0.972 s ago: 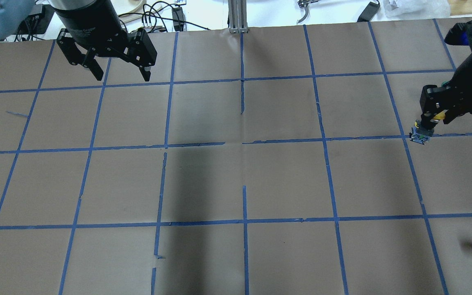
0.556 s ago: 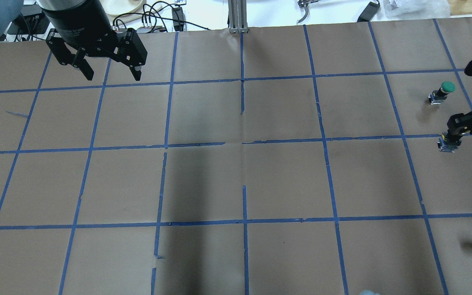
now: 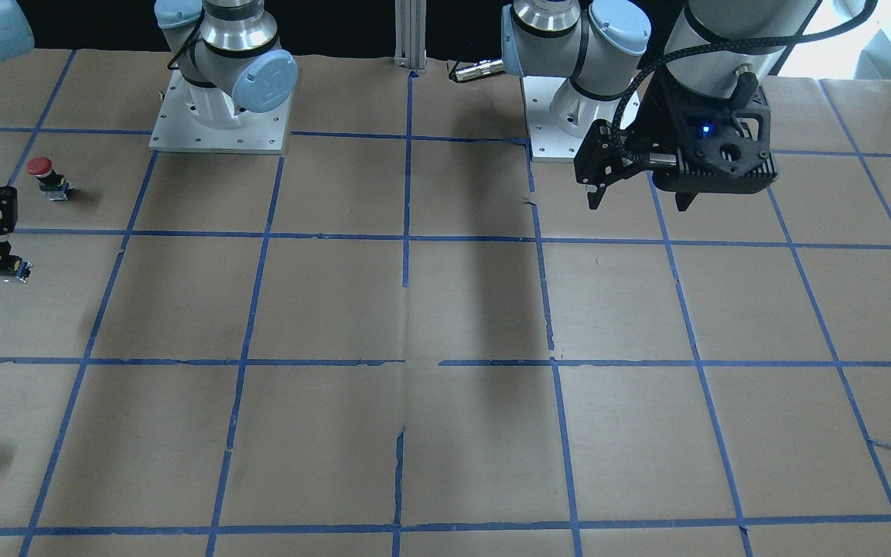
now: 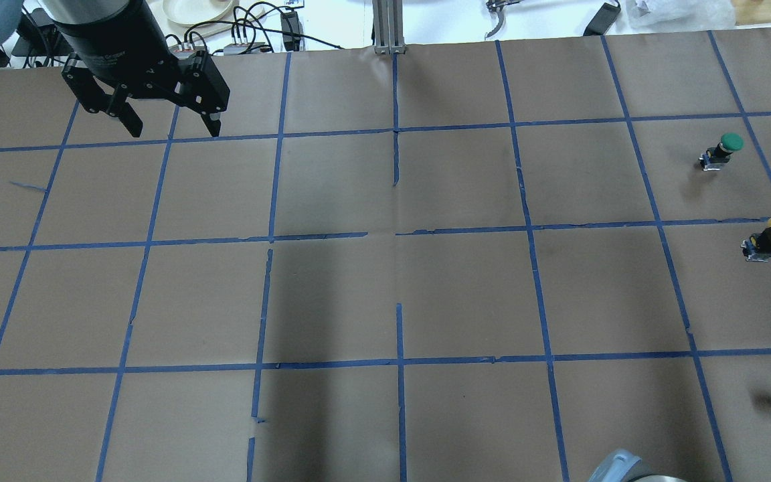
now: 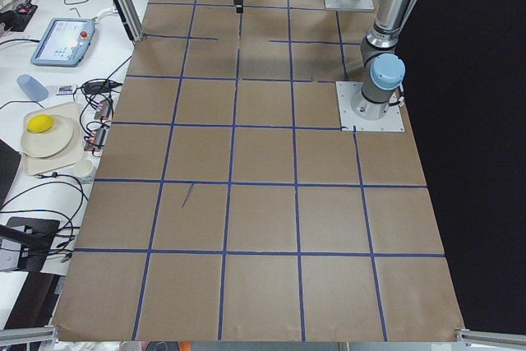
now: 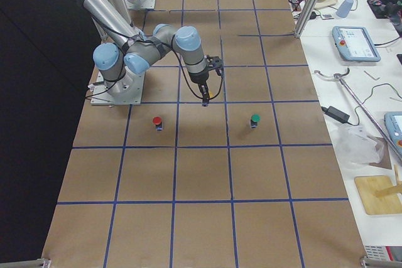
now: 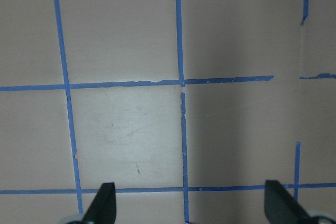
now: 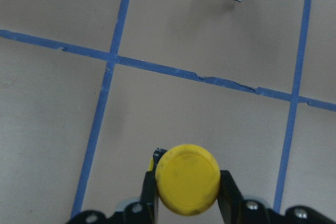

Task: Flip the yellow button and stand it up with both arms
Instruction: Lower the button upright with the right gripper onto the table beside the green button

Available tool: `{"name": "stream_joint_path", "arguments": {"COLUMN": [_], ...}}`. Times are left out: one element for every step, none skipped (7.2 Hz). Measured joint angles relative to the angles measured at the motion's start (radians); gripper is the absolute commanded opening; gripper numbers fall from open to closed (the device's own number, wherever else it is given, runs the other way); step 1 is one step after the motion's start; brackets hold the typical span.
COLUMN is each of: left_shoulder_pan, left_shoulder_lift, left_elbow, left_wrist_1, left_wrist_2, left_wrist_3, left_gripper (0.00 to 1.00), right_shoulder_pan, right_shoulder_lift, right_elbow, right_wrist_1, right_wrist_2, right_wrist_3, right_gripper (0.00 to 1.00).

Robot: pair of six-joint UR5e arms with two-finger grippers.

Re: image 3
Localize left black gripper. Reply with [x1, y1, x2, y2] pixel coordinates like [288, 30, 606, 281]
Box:
[574, 73, 779, 212]

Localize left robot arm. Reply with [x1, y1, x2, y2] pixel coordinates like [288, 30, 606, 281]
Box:
[500, 1, 877, 211]

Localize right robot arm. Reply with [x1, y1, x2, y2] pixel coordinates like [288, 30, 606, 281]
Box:
[0, 1, 299, 282]

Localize red push button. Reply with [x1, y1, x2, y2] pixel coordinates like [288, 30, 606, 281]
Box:
[26, 156, 71, 202]

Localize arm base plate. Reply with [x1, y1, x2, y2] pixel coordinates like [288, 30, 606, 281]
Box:
[521, 74, 651, 164]
[148, 70, 293, 155]

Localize aluminium frame post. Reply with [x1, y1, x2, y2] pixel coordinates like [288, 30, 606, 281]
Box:
[393, 0, 427, 73]

